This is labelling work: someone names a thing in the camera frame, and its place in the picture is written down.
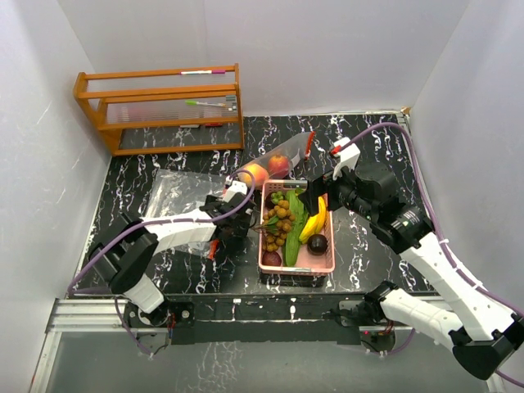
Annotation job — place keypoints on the clear zip bag orange zipper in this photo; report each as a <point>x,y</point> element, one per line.
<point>296,149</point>

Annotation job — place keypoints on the orange peach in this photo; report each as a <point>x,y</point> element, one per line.
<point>253,174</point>

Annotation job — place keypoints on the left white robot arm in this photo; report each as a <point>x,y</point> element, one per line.
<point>127,248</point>

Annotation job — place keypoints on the dark mangosteen right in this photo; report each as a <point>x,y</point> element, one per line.
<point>317,244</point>

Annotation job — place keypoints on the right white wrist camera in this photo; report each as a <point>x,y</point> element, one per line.
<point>346,154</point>

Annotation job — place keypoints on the green cucumber leaf vegetable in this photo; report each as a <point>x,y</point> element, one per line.
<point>292,245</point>

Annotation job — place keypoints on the purple passion fruit front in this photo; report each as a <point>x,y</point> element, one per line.
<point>271,259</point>

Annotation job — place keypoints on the spare clear zip bags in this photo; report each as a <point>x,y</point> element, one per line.
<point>176,193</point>

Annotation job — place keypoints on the yellow bananas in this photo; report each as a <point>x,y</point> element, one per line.
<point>314,224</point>

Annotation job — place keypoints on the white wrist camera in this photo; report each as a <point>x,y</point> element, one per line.
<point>232,189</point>
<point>346,154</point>

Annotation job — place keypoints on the pink white marker pen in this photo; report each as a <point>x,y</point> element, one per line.
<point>203,72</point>

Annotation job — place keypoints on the pink plastic basket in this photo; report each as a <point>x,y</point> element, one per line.
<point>321,263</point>

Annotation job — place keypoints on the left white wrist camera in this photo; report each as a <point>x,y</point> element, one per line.
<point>232,189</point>

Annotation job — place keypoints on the mangosteen with green cap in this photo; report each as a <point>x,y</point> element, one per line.
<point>273,199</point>

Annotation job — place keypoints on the wooden shelf rack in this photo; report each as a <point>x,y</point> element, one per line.
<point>117,102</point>

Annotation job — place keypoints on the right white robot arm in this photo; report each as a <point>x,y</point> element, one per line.
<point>480,331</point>

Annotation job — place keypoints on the green marker pen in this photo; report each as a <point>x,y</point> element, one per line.
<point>200,103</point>

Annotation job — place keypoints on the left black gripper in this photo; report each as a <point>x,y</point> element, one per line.
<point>216,203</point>

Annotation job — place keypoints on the longan bunch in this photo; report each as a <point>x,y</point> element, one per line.
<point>275,226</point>

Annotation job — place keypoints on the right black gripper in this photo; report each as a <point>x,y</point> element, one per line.
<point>318,187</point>

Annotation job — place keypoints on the red apple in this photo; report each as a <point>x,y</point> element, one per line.
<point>278,166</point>

